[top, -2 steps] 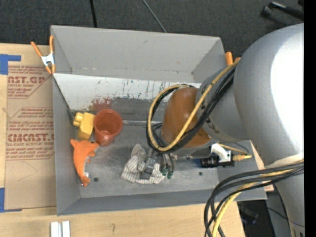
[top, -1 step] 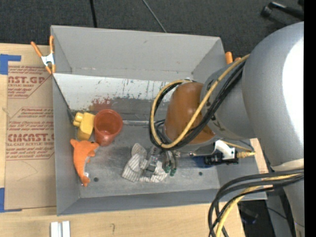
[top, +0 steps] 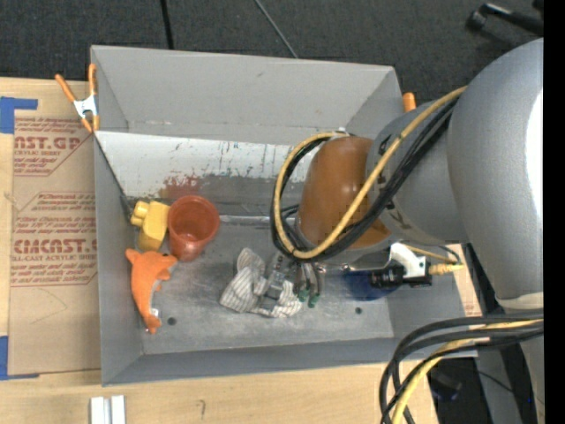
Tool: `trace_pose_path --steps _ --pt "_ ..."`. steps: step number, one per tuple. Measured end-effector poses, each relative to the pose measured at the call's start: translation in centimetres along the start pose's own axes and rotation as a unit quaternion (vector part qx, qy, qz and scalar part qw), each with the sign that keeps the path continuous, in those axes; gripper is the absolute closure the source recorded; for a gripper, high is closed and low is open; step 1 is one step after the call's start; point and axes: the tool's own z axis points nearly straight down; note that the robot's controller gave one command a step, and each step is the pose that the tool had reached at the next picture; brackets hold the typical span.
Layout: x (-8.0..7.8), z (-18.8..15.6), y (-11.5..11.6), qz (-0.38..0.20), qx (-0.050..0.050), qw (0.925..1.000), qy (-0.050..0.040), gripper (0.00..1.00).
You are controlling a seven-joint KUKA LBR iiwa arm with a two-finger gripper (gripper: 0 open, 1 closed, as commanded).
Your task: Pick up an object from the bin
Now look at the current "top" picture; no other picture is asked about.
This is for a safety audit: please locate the brown cardboard board red print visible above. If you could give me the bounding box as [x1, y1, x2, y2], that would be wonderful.
[0, 76, 103, 382]

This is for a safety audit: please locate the yellow toy block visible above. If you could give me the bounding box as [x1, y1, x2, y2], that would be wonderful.
[129, 199, 171, 252]

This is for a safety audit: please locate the dark blue round object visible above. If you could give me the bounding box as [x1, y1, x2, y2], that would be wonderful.
[343, 271, 394, 302]

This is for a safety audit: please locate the black cylinder on white bracket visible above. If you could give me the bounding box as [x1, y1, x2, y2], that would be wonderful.
[369, 241, 463, 289]

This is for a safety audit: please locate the orange toy dolphin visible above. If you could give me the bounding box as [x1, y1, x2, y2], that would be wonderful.
[124, 247, 178, 336]

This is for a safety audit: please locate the grey metal bin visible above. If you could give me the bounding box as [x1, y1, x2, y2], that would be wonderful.
[89, 44, 480, 387]

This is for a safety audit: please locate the orange plastic cup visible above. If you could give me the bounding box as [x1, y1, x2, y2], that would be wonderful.
[167, 194, 222, 263]

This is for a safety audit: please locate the white striped cloth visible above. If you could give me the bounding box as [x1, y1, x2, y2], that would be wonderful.
[219, 247, 304, 319]

